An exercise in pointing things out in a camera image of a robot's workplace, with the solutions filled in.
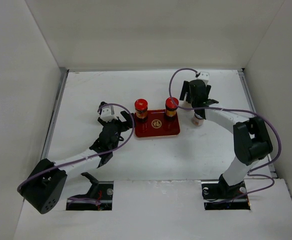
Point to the short red-lid sauce jar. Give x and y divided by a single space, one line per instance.
141 109

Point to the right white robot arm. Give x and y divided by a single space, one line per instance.
250 136

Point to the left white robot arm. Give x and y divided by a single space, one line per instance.
44 186

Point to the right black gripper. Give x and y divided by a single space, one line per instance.
186 88

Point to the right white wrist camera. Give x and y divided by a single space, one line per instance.
203 76

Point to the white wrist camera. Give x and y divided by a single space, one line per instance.
111 114
203 76

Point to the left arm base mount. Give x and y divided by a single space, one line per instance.
99 197

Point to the red rectangular tray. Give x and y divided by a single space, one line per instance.
157 124

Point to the silver-lid spice jar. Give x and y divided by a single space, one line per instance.
197 120

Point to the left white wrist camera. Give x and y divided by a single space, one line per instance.
111 114

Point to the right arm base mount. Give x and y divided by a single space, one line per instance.
219 196

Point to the grey-cap white salt shaker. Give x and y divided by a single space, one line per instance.
186 106

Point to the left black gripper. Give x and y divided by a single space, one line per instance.
124 125

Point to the tall red-cap sauce bottle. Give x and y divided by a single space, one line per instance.
171 106

